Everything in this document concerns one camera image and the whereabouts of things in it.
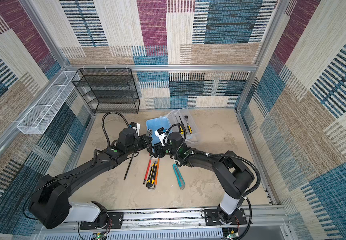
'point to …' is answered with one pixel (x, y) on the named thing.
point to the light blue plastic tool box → (181, 116)
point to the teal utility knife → (179, 176)
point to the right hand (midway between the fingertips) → (151, 149)
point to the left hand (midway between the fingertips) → (153, 136)
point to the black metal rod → (129, 166)
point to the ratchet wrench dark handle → (149, 132)
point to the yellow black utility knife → (151, 179)
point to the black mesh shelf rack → (108, 90)
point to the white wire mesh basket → (37, 120)
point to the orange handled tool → (157, 171)
